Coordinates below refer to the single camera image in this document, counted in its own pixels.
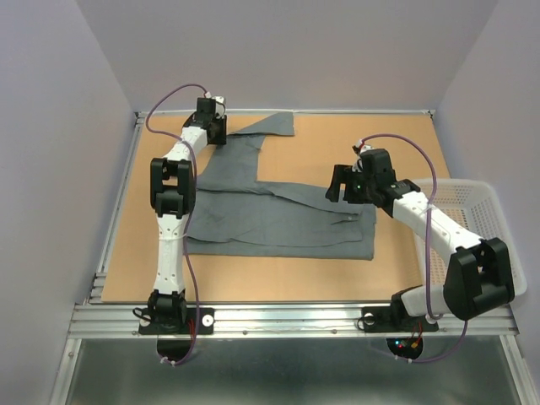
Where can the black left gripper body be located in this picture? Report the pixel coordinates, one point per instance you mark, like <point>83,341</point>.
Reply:
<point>220,131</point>

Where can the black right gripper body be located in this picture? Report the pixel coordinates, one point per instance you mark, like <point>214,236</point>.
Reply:
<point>356,189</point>

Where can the grey long sleeve shirt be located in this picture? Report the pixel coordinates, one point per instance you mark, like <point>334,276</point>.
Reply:
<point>238,215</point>

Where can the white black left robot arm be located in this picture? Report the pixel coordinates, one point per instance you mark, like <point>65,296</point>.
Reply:
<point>172,197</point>

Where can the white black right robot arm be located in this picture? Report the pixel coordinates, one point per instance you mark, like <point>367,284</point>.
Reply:
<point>481,273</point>

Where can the white perforated plastic basket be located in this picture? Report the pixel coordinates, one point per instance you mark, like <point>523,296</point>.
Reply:
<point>475,206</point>

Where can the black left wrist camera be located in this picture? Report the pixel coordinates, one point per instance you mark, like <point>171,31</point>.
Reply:
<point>210,109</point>

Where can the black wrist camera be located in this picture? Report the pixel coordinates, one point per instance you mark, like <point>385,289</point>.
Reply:
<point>210,109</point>
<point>377,167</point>

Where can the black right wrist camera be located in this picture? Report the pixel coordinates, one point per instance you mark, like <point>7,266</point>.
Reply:
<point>377,167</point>

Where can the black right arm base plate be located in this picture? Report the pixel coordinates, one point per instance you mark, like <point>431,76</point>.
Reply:
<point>382,319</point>

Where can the aluminium front frame rail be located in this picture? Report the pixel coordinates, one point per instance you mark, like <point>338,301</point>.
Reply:
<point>297,320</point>

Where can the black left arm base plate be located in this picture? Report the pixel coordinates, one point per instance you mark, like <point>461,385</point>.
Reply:
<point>154,326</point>

